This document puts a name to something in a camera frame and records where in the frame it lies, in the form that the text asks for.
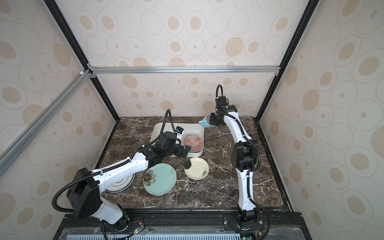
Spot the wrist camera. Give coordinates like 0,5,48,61
175,126,184,135
215,96,238,114

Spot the cream yellow small plate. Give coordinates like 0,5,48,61
184,157,210,180

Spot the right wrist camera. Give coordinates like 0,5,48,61
215,96,238,114

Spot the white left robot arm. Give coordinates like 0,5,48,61
52,132,191,225

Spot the aluminium rail left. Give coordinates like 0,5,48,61
1,70,91,175

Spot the white ringed plate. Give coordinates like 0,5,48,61
106,174,135,193

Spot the aluminium rail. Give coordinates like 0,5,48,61
91,66,280,74
1,70,91,175

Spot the white plastic bin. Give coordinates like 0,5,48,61
149,122,205,158

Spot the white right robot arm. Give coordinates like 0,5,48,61
209,110,265,230

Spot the black corner frame post right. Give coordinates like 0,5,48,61
255,0,320,123

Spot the black corner frame post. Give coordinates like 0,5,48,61
44,0,120,122
255,0,320,123

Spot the blue mug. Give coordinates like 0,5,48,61
199,115,213,129

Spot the black corner frame post left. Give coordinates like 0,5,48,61
44,0,120,122

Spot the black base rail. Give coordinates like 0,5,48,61
54,210,311,240

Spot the aluminium rail back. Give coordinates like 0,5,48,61
91,66,280,74

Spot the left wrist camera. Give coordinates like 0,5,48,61
175,126,184,135

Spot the red patterned bowl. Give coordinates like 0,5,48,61
184,135,203,153

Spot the green flower plate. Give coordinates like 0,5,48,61
143,163,177,196

